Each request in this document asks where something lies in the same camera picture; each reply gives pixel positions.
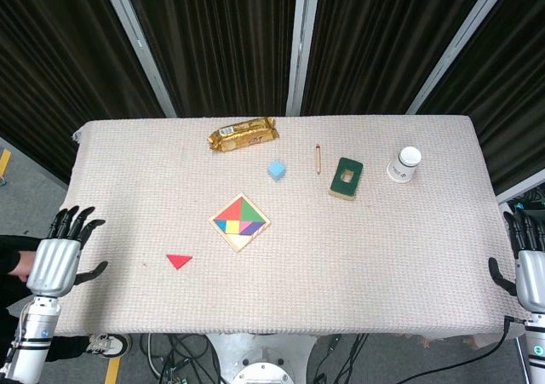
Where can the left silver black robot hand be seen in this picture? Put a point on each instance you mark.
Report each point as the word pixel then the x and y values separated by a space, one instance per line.
pixel 53 265

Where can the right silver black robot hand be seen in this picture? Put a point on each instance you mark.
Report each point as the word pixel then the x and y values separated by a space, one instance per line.
pixel 532 273

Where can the red triangle piece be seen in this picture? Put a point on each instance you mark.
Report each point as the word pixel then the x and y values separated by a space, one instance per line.
pixel 178 260

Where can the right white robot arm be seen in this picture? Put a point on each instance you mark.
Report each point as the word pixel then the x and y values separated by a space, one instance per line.
pixel 535 350

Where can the white sneaker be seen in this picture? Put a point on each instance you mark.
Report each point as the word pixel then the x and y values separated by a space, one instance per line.
pixel 108 345

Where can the white paper cup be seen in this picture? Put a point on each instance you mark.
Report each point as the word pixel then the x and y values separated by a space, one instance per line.
pixel 402 169

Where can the wooden tangram puzzle tray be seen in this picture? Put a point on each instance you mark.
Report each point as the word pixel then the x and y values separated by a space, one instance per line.
pixel 239 222

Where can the black pleated curtain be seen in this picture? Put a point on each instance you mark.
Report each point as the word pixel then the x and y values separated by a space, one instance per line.
pixel 383 39
pixel 213 39
pixel 55 60
pixel 511 81

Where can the green yellow sponge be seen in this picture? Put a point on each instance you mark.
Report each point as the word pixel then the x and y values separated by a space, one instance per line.
pixel 342 184

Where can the beige woven tablecloth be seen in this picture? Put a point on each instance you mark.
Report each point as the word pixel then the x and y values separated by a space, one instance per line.
pixel 319 265

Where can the gold biscuit packet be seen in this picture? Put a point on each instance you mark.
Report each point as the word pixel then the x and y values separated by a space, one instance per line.
pixel 242 135

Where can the short wooden pencil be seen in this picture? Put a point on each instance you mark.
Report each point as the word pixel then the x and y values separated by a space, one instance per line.
pixel 318 160

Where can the light blue cube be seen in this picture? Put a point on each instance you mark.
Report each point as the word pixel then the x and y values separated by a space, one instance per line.
pixel 276 170

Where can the grey partition base rail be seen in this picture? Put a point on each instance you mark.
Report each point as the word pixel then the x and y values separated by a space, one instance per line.
pixel 521 192

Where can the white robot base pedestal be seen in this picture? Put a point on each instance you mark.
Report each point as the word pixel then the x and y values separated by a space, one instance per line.
pixel 262 358

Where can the aluminium partition post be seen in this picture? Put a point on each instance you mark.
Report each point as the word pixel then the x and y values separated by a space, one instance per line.
pixel 455 47
pixel 302 43
pixel 140 47

